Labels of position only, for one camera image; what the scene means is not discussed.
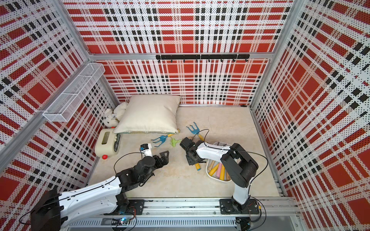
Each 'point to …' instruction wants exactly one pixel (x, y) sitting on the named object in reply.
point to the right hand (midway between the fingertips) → (197, 159)
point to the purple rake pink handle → (218, 170)
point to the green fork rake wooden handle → (173, 142)
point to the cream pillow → (149, 113)
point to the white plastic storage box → (224, 176)
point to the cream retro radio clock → (107, 143)
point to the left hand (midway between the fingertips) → (165, 153)
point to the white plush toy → (111, 118)
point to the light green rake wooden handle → (211, 165)
